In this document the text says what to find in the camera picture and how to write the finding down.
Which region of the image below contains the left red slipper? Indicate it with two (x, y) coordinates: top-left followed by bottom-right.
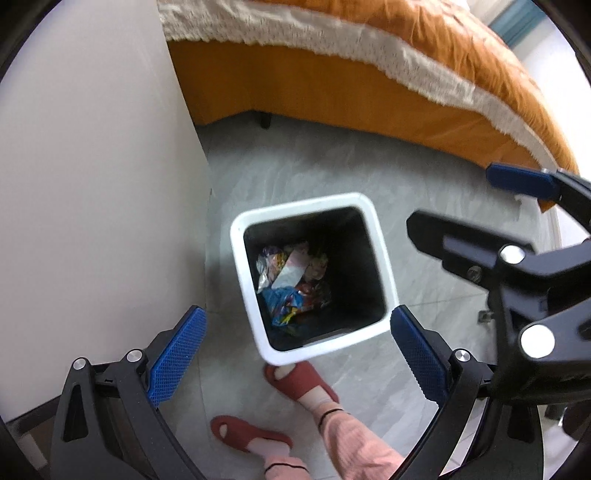
(211, 416), (294, 457)

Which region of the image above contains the orange bed cover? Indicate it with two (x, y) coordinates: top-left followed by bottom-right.
(156, 0), (581, 213)

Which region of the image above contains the teal curtain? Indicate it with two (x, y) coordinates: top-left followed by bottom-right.
(489, 0), (547, 48)

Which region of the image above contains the white bedside cabinet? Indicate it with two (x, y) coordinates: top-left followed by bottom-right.
(1, 1), (211, 421)

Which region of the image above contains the white square trash bin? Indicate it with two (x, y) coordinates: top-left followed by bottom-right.
(229, 193), (399, 366)

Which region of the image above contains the trash inside bin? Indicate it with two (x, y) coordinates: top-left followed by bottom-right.
(256, 242), (331, 328)

